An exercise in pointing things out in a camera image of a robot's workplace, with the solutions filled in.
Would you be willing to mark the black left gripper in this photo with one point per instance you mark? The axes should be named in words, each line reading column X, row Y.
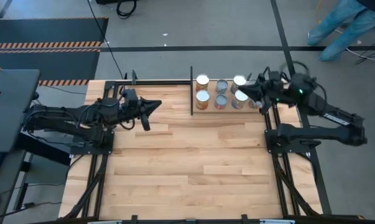
column 128, row 112

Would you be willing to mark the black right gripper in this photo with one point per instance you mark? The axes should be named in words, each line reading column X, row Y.
column 275, row 91

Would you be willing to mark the peaches can pale blue label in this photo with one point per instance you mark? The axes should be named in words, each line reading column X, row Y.
column 239, row 99

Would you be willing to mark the tall pale label food can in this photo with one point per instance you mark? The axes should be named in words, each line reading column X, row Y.
column 238, row 80

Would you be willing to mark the short pink striped can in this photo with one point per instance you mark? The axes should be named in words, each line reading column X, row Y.
column 220, row 101

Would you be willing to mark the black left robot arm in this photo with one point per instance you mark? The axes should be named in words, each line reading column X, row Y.
column 56, row 116

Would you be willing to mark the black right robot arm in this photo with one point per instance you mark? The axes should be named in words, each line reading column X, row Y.
column 330, row 132

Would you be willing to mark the orange corn can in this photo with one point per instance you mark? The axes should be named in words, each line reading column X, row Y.
column 202, row 99

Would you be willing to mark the orange label food can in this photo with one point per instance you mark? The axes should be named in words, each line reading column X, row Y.
column 202, row 81

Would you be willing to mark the person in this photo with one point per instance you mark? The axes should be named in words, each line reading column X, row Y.
column 352, row 34

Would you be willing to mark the black hazard striped floor mat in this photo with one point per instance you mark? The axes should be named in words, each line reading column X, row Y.
column 50, row 31

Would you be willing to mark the dark grey flat panel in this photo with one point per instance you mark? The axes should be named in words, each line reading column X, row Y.
column 10, row 109

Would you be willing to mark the grey side desk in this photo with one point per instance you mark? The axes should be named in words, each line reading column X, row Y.
column 7, row 196

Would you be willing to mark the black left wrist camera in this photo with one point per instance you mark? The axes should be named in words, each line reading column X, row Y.
column 130, row 96

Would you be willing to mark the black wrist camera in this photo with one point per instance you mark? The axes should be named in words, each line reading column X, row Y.
column 130, row 96
column 274, row 76

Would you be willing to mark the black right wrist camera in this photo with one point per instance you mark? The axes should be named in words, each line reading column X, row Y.
column 274, row 76

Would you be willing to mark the black aluminium rig frame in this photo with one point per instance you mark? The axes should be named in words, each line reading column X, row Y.
column 156, row 82

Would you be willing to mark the wooden shelf with black frame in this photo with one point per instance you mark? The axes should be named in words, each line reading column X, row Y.
column 212, row 111

